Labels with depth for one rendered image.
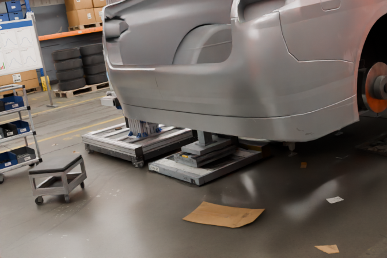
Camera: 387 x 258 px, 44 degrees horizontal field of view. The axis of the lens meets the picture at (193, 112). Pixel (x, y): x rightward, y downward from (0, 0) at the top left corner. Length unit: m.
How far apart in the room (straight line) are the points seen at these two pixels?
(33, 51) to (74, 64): 1.53
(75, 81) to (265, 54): 9.48
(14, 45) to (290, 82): 8.33
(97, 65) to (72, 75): 0.72
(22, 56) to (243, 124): 8.10
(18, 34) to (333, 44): 8.33
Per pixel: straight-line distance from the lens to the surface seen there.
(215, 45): 4.00
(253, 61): 2.38
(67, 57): 11.57
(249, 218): 3.45
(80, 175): 4.64
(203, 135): 4.58
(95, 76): 11.91
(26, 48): 10.34
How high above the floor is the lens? 1.48
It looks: 12 degrees down
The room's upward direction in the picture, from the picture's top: 9 degrees counter-clockwise
